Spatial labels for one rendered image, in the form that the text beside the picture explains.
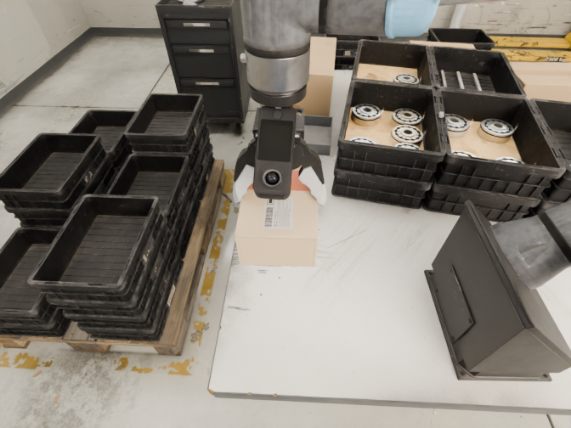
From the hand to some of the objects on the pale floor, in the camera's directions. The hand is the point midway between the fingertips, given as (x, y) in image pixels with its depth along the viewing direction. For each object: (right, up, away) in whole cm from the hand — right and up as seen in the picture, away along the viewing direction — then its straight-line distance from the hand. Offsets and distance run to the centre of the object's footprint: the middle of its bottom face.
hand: (279, 207), depth 53 cm
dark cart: (-51, +81, +221) cm, 241 cm away
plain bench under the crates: (+67, -30, +120) cm, 141 cm away
